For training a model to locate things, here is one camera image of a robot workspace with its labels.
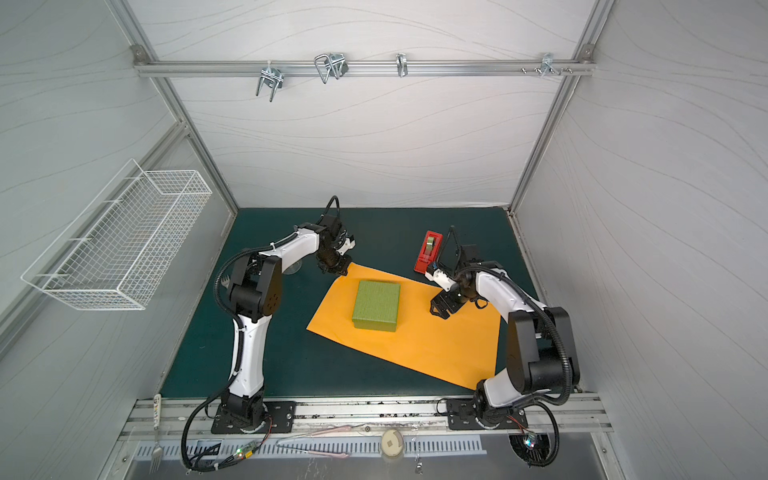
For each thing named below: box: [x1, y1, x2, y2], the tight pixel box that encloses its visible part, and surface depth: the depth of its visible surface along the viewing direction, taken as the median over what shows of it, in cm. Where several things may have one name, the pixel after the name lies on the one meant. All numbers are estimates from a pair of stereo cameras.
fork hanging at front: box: [149, 430, 163, 475], surface depth 70 cm
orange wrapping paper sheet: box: [306, 264, 501, 391], surface depth 91 cm
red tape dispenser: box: [413, 230, 444, 274], surface depth 103 cm
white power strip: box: [153, 393, 162, 430], surface depth 75 cm
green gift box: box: [352, 280, 401, 332], surface depth 88 cm
